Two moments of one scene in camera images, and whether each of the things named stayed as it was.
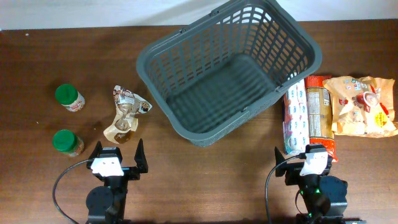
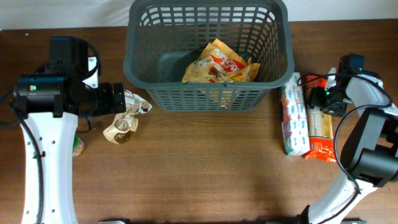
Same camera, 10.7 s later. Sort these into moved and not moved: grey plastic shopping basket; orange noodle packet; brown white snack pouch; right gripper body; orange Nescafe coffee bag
Moved: right gripper body; grey plastic shopping basket; orange Nescafe coffee bag
Not moved: brown white snack pouch; orange noodle packet
